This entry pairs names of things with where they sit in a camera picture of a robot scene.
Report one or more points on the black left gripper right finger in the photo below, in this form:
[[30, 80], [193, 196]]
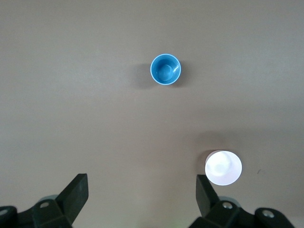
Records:
[[209, 204]]

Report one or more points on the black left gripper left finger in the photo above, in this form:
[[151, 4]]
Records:
[[69, 202]]

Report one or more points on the blue plastic cup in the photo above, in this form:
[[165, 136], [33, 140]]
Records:
[[164, 71]]

